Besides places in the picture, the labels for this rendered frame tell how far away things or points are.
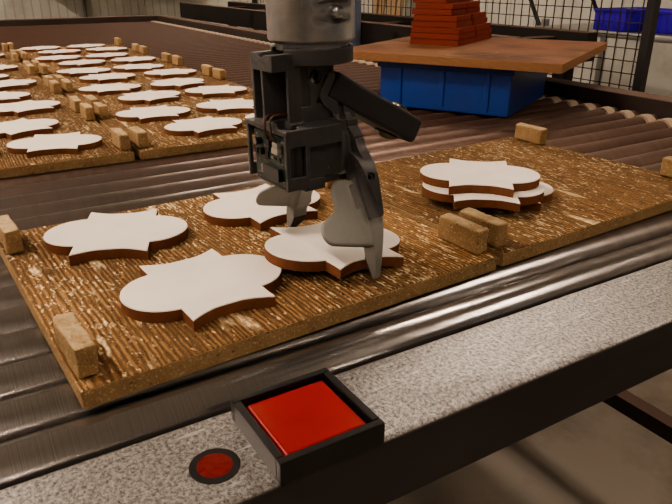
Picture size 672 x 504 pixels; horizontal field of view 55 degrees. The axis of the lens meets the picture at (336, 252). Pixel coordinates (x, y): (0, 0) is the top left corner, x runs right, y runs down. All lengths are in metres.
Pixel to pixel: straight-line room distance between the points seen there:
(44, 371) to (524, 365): 0.37
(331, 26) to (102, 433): 0.35
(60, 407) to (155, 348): 0.08
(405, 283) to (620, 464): 1.43
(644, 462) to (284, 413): 1.62
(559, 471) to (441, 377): 1.39
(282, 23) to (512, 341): 0.32
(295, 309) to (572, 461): 1.45
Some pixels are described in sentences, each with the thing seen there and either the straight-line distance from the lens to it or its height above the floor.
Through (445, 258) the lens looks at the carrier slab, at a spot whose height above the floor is 0.94.
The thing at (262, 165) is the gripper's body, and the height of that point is 1.04.
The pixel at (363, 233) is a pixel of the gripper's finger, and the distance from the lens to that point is 0.57.
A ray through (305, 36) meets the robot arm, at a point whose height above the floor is 1.15.
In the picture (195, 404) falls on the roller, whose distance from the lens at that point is 0.49.
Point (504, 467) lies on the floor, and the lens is 1.86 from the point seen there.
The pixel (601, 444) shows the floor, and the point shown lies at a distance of 2.02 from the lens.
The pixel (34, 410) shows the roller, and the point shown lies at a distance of 0.52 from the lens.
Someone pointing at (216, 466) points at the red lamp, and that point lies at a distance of 0.43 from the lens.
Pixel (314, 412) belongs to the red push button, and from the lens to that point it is 0.45.
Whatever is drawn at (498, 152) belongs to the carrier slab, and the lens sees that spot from 1.08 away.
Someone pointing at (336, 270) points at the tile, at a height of 0.95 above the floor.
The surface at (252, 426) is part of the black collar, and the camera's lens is 0.43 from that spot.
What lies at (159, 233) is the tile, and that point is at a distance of 0.71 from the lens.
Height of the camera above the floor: 1.20
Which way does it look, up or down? 23 degrees down
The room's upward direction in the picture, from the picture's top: straight up
